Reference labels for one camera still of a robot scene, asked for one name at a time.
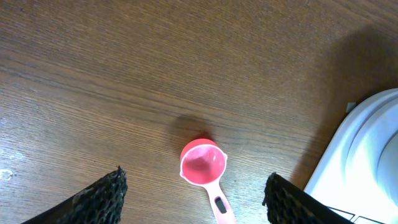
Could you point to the white bowl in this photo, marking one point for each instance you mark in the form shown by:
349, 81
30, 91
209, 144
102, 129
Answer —
387, 170

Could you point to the white digital kitchen scale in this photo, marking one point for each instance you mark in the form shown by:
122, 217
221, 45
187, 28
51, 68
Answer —
345, 179

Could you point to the pink measuring scoop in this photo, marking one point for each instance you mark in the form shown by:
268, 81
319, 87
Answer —
202, 163

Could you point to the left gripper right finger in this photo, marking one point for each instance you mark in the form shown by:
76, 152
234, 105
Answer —
288, 204

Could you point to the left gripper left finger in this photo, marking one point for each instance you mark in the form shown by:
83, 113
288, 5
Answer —
99, 203

